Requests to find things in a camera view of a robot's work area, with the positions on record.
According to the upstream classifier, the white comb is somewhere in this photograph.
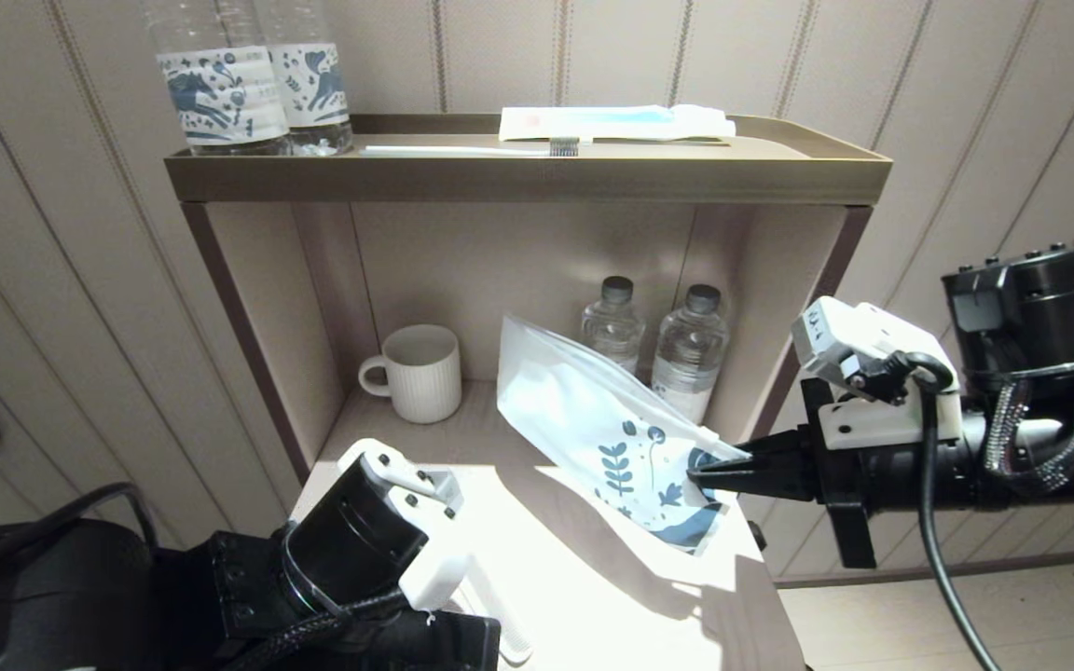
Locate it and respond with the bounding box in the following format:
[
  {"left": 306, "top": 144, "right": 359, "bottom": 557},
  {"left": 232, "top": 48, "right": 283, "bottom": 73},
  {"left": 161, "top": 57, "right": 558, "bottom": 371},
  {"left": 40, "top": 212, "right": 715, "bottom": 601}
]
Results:
[{"left": 458, "top": 573, "right": 535, "bottom": 664}]

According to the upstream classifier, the brown metal shelf tray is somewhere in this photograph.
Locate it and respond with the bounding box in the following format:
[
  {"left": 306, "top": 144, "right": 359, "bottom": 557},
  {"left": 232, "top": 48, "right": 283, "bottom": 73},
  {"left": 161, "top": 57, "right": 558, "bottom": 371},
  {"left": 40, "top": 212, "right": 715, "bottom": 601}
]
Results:
[{"left": 162, "top": 114, "right": 897, "bottom": 204}]

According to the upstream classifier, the black right camera cable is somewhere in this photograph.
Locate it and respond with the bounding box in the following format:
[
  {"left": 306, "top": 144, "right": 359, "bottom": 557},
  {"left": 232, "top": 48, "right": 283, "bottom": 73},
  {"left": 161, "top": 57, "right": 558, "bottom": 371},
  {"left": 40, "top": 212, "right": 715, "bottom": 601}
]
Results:
[{"left": 849, "top": 352, "right": 1004, "bottom": 671}]

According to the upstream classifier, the left arm smooth black cable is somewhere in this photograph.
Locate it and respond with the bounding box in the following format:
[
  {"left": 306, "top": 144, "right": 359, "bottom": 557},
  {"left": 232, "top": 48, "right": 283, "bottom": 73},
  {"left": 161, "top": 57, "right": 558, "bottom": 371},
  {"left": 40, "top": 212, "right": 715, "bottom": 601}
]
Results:
[{"left": 34, "top": 482, "right": 161, "bottom": 553}]

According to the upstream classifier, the white wrapped blue toothbrush pack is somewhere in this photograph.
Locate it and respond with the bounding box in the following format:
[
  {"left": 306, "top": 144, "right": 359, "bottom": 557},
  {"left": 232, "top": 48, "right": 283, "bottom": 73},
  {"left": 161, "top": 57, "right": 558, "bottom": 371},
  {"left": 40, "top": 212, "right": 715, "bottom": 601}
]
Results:
[{"left": 500, "top": 104, "right": 738, "bottom": 143}]

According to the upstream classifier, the small clear water bottle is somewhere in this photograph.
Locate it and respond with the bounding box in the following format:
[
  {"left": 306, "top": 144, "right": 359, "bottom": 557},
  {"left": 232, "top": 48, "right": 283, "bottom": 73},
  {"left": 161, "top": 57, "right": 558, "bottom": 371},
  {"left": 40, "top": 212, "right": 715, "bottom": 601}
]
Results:
[
  {"left": 581, "top": 276, "right": 647, "bottom": 378},
  {"left": 651, "top": 284, "right": 731, "bottom": 425}
]

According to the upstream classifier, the white floral zip pouch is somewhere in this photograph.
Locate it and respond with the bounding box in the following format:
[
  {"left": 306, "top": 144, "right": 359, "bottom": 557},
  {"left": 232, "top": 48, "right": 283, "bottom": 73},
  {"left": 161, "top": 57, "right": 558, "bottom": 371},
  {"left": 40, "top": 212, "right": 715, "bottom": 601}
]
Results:
[{"left": 497, "top": 314, "right": 752, "bottom": 557}]

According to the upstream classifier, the white toothbrush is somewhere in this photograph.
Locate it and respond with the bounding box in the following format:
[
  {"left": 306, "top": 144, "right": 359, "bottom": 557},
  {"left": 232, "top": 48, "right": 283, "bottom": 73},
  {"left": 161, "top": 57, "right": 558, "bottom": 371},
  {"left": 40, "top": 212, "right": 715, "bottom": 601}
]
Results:
[{"left": 360, "top": 137, "right": 583, "bottom": 157}]

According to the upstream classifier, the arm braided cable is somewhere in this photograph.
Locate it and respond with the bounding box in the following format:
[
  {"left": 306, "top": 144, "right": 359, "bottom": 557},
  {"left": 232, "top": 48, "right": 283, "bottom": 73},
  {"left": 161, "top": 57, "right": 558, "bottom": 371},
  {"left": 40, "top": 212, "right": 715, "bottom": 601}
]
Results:
[
  {"left": 239, "top": 585, "right": 407, "bottom": 671},
  {"left": 984, "top": 377, "right": 1074, "bottom": 495}
]

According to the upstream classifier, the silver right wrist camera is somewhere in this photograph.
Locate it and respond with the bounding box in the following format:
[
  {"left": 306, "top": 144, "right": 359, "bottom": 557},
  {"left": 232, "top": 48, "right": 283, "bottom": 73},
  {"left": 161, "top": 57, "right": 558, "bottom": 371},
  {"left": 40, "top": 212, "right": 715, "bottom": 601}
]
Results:
[{"left": 791, "top": 296, "right": 962, "bottom": 451}]

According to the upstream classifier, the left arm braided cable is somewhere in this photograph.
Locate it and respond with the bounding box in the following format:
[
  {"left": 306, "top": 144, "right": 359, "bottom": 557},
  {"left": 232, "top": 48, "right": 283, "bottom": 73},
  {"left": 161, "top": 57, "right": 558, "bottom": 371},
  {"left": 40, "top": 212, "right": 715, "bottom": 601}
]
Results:
[{"left": 239, "top": 585, "right": 407, "bottom": 671}]

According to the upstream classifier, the large bottle blue deer label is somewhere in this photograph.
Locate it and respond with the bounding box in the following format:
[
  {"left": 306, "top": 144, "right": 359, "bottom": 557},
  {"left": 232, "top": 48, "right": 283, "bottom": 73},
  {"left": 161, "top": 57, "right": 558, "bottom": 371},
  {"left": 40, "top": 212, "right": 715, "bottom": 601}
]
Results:
[
  {"left": 141, "top": 0, "right": 294, "bottom": 157},
  {"left": 253, "top": 0, "right": 354, "bottom": 155}
]

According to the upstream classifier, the white ribbed mug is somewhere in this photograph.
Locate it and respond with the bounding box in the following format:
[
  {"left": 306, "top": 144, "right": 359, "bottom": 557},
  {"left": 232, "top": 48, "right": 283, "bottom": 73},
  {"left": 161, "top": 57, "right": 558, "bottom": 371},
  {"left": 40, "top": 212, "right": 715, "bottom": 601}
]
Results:
[{"left": 359, "top": 324, "right": 463, "bottom": 426}]

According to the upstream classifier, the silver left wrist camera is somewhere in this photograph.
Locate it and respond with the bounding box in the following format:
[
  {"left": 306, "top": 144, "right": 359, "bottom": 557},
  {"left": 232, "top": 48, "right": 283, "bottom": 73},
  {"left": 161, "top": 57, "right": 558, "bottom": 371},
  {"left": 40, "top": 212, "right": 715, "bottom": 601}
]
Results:
[{"left": 420, "top": 469, "right": 463, "bottom": 514}]

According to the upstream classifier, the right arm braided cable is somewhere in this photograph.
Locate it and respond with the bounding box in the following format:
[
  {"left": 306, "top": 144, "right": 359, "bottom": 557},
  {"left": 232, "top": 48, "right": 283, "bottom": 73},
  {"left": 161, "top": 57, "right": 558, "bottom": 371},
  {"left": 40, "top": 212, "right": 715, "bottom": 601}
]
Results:
[{"left": 984, "top": 377, "right": 1074, "bottom": 495}]

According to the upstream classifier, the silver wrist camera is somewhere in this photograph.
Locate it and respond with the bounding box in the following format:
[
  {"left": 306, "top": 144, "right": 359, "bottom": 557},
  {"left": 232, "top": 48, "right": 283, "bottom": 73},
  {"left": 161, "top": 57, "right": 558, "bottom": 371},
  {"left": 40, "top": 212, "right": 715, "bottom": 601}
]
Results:
[
  {"left": 791, "top": 296, "right": 962, "bottom": 451},
  {"left": 420, "top": 469, "right": 463, "bottom": 514}
]

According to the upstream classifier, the beige wooden shelf cabinet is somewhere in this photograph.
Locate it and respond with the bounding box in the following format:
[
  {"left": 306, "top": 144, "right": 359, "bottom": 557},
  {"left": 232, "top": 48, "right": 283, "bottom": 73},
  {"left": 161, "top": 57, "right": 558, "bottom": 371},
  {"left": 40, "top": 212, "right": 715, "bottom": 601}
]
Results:
[{"left": 181, "top": 200, "right": 874, "bottom": 476}]

